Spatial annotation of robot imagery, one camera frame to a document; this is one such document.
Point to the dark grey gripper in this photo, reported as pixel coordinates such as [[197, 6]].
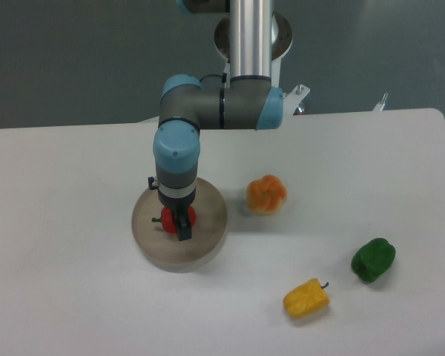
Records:
[[177, 200]]

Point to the red toy pepper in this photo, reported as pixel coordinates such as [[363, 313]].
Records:
[[166, 219]]

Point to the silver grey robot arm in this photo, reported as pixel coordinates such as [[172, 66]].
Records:
[[176, 153]]

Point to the beige round plate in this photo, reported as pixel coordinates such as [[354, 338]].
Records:
[[162, 248]]

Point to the yellow toy pepper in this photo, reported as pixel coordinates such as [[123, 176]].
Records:
[[306, 299]]

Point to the green toy pepper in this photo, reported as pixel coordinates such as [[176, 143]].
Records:
[[373, 259]]

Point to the orange knotted bread roll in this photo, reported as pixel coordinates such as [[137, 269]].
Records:
[[266, 195]]

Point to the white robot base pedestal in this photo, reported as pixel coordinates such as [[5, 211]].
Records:
[[280, 44]]

